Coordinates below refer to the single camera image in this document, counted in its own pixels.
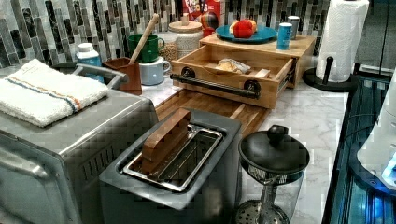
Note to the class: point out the red Froot Loops box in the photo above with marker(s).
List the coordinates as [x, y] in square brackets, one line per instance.
[208, 12]

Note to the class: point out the white jar with wooden lid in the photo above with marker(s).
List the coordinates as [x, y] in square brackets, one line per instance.
[188, 34]

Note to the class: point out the clear plastic lidded container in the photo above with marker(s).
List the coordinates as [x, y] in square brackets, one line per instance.
[169, 49]

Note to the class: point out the blue plate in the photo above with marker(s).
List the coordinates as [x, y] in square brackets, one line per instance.
[263, 34]

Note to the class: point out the wooden drawer cabinet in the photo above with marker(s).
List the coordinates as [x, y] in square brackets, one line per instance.
[300, 50]

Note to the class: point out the yellow plush banana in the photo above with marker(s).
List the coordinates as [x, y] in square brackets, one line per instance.
[232, 26]

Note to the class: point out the orange plush fruit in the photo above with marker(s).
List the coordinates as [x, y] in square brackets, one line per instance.
[254, 26]

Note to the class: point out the wooden drawer with black handle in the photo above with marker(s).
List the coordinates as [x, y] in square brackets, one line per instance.
[267, 76]

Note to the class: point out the white striped towel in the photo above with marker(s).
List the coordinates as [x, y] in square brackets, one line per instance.
[41, 95]

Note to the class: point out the black paper towel stand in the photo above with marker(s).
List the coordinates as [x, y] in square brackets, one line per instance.
[324, 84]

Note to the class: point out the red plush apple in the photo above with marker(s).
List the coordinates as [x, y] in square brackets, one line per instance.
[243, 29]

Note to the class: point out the bread in drawer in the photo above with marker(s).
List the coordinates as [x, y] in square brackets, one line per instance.
[232, 65]

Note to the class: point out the black lid french press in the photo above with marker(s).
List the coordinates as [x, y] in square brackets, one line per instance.
[277, 161]

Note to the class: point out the paper towel roll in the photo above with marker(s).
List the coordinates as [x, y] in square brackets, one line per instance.
[341, 37]

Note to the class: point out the light blue mug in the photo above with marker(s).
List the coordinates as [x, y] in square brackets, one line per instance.
[153, 73]

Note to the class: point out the silver toaster oven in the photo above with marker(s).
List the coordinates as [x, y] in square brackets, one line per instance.
[51, 175]

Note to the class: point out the wooden cutting board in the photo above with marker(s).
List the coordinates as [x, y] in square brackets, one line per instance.
[251, 116]

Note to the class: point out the grey toaster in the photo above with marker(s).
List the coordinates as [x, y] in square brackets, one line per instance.
[196, 184]

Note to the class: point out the dark pot behind oven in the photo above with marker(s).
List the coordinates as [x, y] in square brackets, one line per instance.
[66, 68]

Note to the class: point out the blue can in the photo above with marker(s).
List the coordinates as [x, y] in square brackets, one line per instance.
[283, 36]

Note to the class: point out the brown wooden holder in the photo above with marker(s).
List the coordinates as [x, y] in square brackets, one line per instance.
[132, 71]

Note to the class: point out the green mug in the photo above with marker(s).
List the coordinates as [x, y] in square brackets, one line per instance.
[150, 51]

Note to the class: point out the silver can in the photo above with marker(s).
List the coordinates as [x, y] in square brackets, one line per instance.
[294, 21]

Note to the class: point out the white blue plastic bottle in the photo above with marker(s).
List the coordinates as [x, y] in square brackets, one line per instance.
[88, 55]

